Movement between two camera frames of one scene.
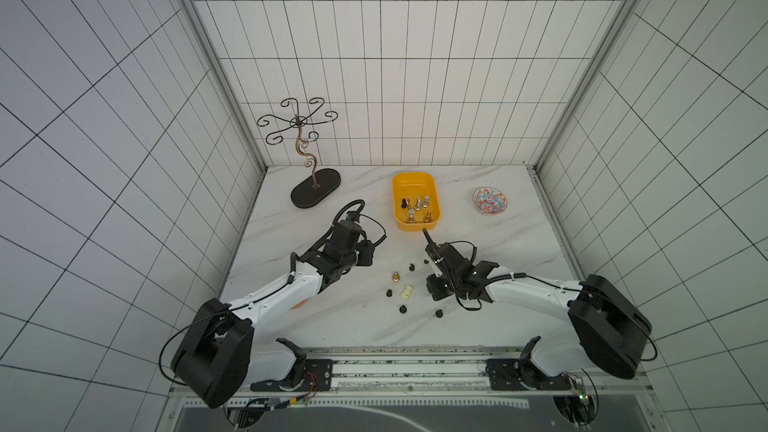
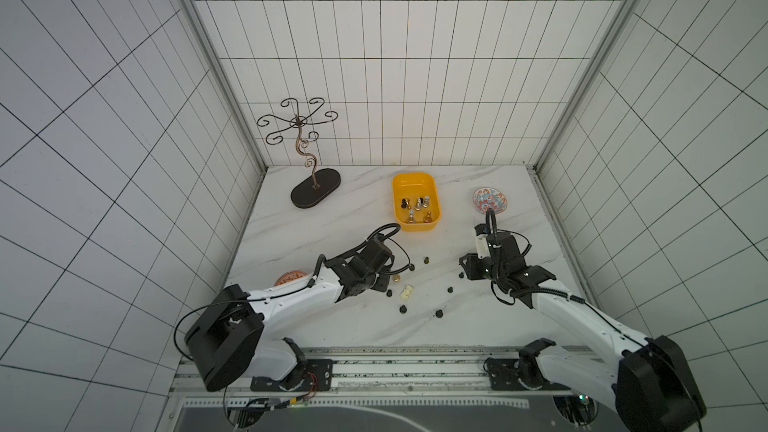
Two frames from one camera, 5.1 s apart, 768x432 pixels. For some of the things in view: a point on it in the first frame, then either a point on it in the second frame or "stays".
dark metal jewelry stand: x=330 y=180 stays
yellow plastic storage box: x=416 y=201 stays
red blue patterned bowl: x=489 y=201 stays
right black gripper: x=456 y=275 → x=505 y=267
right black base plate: x=510 y=374 stays
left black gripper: x=367 y=253 → x=381 y=286
